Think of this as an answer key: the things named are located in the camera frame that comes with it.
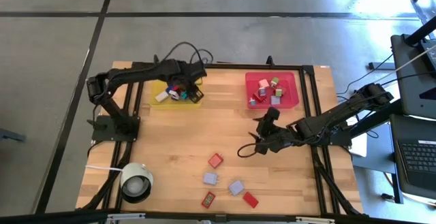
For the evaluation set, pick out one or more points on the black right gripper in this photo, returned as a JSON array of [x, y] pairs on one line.
[[272, 139]]

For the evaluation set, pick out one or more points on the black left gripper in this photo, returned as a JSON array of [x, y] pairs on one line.
[[185, 74]]

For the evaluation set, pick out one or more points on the teal rectangular case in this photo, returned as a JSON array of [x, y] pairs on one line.
[[184, 95]]

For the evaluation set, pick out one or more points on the white framed small device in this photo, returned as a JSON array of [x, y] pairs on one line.
[[161, 97], [174, 95]]

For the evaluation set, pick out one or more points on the small blue white charger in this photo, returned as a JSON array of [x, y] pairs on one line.
[[252, 102]]

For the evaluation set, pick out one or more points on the small purple white charger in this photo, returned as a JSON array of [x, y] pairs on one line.
[[262, 92]]

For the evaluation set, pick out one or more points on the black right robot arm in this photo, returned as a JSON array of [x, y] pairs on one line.
[[340, 113]]

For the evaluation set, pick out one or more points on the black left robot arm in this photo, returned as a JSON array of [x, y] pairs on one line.
[[133, 76]]

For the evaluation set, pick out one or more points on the yellow translucent plastic bin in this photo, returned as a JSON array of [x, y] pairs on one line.
[[158, 86]]

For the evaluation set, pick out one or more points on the red translucent plastic bin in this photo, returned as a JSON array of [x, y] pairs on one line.
[[289, 81]]

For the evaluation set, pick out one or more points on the red rectangular case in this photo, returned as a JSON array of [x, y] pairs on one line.
[[250, 199]]

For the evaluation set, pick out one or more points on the white paper sheet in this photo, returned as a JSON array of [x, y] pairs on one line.
[[360, 147]]

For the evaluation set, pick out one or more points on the white round lamp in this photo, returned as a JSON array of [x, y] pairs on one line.
[[136, 183]]

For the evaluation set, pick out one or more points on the black equipment cart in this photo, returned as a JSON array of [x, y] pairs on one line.
[[408, 67]]

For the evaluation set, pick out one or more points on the black laptop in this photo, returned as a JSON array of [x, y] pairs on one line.
[[419, 156]]

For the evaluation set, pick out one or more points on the grey chair foot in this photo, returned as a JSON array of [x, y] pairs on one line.
[[10, 135]]

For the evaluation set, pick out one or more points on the black aluminium table frame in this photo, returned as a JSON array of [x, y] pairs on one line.
[[238, 66]]

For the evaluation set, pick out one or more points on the black camera bracket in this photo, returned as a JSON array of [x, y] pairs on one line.
[[220, 217]]

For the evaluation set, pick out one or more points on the silver metal bracket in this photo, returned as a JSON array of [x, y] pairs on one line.
[[126, 216], [315, 220]]

